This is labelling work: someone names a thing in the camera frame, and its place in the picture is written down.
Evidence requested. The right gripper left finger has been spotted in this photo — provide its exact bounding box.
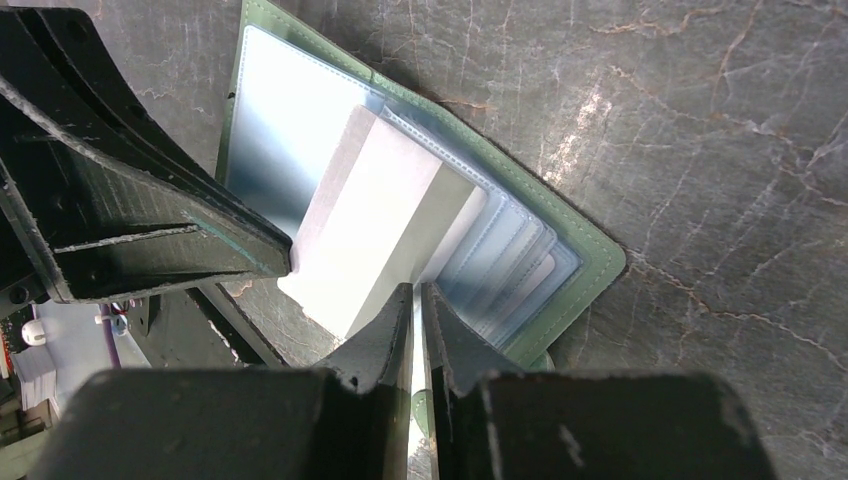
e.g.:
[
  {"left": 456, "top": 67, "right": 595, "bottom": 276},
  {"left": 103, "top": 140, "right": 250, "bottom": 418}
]
[{"left": 311, "top": 283, "right": 414, "bottom": 479}]

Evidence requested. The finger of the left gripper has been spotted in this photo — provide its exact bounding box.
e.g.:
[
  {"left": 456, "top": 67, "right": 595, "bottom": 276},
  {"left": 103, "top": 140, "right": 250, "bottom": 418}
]
[
  {"left": 1, "top": 7, "right": 291, "bottom": 259},
  {"left": 1, "top": 83, "right": 291, "bottom": 303}
]

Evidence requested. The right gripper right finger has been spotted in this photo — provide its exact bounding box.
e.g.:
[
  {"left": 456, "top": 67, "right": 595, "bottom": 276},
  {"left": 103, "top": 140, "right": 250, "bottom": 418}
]
[{"left": 421, "top": 283, "right": 522, "bottom": 479}]

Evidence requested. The white credit card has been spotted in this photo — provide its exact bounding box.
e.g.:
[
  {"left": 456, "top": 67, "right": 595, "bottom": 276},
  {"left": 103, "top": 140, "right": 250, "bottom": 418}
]
[{"left": 278, "top": 106, "right": 488, "bottom": 339}]

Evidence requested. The green card holder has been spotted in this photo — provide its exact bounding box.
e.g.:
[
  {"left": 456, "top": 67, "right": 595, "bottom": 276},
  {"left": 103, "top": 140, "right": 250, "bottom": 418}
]
[{"left": 218, "top": 1, "right": 625, "bottom": 370}]

